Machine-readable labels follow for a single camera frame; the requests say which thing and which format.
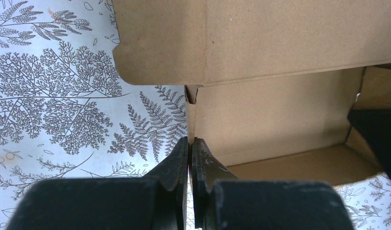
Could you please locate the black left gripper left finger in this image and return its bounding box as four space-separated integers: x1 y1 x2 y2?
7 137 189 230

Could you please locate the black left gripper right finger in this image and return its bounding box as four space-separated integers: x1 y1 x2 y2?
191 138 353 230

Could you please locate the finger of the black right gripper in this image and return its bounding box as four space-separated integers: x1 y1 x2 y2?
347 109 391 180

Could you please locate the cardboard box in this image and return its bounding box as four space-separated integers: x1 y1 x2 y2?
113 0 391 185

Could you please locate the floral patterned tablecloth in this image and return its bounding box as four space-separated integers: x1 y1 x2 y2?
0 0 391 230

